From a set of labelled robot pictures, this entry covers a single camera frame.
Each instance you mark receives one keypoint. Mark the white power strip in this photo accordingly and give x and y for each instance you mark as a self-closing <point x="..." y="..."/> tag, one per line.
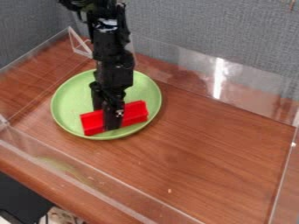
<point x="60" y="216"/>

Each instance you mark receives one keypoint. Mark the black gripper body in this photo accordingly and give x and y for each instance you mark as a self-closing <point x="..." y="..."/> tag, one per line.
<point x="104" y="16"/>

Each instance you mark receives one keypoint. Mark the clear acrylic enclosure walls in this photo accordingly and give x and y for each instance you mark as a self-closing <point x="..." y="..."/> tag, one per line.
<point x="215" y="161"/>

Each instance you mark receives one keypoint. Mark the clear acrylic corner bracket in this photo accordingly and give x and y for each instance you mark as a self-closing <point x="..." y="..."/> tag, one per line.
<point x="78" y="44"/>

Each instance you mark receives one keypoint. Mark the red rectangular block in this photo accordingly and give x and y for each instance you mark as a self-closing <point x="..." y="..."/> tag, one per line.
<point x="92" y="120"/>

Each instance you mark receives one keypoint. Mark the green round plate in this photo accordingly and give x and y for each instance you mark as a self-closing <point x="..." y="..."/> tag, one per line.
<point x="70" y="102"/>

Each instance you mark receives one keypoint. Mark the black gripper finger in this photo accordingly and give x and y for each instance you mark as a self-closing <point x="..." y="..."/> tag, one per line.
<point x="96" y="95"/>
<point x="113" y="108"/>

